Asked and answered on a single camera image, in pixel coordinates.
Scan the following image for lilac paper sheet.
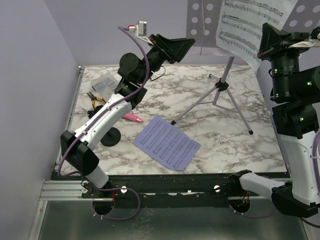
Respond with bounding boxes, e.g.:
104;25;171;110
133;116;201;171

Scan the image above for pink toy microphone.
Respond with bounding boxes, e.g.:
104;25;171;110
123;113;144;123

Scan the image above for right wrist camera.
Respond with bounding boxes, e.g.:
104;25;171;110
289;26;320;49

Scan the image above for yellow handled pliers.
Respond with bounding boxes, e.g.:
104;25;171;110
86;91;106;109

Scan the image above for black microphone desk stand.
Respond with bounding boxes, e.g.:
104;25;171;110
87;105;121;147

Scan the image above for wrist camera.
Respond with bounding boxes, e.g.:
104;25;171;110
289;26;320;49
127;20;153;45

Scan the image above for clear plastic compartment box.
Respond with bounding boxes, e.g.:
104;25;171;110
91;73;119;101

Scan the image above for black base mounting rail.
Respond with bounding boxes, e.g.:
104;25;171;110
51;171;295;208

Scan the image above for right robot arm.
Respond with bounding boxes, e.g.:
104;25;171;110
230;23;320;218

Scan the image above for lilac music stand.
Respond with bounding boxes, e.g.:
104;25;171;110
171;0;320;136

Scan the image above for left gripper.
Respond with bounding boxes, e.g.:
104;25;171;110
137;33;194;85

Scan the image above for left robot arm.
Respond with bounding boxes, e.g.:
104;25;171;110
60;34;196;198

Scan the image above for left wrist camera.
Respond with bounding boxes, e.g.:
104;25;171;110
127;20;153;45

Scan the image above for aluminium extrusion frame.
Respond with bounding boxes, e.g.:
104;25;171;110
27;66;87;240

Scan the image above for white sheet music page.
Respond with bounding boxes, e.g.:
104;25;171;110
215;0;297;72

